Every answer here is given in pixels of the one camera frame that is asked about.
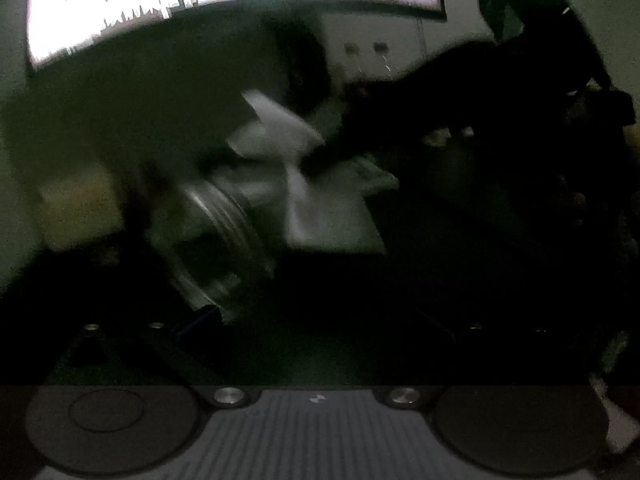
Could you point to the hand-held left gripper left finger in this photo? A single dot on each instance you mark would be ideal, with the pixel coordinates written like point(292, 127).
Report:
point(200, 321)

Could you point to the yellow tissue box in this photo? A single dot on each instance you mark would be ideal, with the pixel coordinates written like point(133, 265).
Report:
point(77, 207)

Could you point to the clear plastic jar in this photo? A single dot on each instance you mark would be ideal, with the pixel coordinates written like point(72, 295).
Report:
point(215, 242)

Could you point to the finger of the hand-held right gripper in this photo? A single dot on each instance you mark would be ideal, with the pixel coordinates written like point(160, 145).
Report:
point(400, 105)

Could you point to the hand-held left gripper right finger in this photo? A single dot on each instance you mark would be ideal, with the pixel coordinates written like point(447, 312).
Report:
point(475, 335)

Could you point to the white paper tissue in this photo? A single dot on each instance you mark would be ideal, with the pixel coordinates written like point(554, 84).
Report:
point(310, 200)

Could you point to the wall socket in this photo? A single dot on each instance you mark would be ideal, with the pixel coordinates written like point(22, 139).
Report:
point(351, 49)
point(380, 48)

